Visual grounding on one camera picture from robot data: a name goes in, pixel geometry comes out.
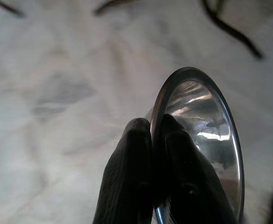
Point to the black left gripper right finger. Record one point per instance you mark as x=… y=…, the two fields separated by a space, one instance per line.
x=187 y=186

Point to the shiny steel bowl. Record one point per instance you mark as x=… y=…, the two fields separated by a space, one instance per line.
x=211 y=121

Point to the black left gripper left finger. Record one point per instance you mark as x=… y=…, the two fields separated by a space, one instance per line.
x=124 y=168

